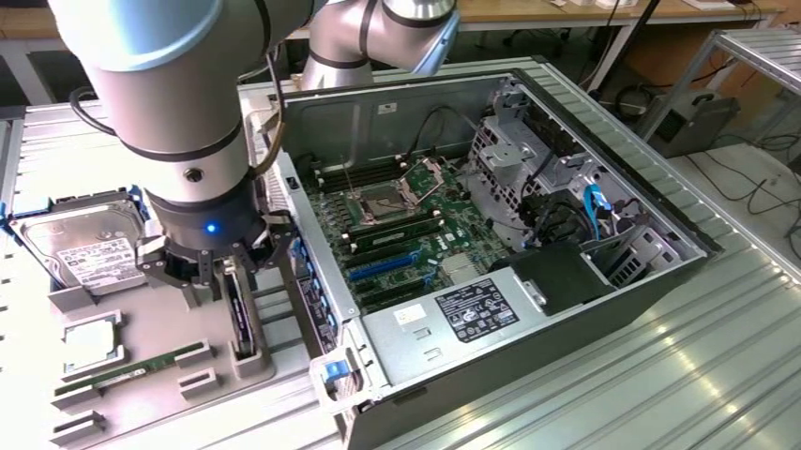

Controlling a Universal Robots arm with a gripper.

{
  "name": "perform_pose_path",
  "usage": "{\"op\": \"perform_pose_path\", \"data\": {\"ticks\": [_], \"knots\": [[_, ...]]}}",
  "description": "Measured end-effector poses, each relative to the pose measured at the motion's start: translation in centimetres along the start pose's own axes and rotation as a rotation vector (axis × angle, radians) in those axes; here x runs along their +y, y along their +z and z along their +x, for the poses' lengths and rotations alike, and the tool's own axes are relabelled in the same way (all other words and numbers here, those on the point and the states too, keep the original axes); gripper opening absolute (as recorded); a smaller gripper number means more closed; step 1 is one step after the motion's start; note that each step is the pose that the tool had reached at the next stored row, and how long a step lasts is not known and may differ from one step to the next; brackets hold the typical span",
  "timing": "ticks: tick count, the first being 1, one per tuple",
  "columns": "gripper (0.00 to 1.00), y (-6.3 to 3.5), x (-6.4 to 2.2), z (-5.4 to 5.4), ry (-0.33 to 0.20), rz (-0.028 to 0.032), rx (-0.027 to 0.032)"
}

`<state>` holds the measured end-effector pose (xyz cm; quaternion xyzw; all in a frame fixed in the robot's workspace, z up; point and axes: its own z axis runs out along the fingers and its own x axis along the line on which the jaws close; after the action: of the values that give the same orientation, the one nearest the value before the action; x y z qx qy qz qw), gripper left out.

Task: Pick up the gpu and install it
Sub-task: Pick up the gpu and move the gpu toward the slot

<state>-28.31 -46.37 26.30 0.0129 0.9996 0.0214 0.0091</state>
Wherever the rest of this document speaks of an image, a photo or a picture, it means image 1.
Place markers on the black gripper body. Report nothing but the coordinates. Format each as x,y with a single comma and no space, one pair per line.
203,220

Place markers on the black graphics card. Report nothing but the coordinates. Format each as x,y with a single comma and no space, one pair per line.
242,319

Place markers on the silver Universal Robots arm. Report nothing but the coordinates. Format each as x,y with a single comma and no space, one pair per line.
169,94

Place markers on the grey parts rack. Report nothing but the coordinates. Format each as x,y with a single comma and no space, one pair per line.
150,337

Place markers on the silver hard disk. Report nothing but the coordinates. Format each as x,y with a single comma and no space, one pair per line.
78,248

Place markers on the blue expansion slot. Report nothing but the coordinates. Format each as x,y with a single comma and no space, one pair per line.
384,268

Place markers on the black expansion slot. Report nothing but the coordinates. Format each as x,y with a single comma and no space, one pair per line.
389,287

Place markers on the silver CPU chip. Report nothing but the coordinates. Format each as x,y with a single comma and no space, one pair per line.
91,344

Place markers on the green RAM stick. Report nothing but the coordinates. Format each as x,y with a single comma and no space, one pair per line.
126,371

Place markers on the installed black RAM stick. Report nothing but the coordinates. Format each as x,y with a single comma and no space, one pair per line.
393,235

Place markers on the thin metal locking lever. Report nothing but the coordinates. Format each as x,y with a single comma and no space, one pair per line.
348,174

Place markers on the green motherboard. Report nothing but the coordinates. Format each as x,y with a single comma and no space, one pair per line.
401,234

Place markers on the CPU socket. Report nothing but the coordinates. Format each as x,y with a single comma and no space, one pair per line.
384,204

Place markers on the blue case latch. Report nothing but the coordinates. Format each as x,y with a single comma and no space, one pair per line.
336,370

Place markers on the silver chipset heatsink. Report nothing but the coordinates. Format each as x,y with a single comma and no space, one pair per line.
461,269

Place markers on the grey power supply unit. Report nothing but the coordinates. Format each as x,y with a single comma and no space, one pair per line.
450,323

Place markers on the metal socket cover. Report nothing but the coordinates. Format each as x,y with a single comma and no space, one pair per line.
426,176

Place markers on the black open PC case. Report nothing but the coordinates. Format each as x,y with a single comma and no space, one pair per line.
501,290

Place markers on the black fan shroud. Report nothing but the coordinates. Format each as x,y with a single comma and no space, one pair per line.
556,275

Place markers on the metal disk bay cage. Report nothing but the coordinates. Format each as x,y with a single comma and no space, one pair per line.
520,154

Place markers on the wooden desk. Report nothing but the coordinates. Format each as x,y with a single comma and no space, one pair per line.
601,13

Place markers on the black box device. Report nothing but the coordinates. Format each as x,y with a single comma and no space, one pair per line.
693,123

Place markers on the aluminium profile frame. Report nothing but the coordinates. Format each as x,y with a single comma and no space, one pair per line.
751,61

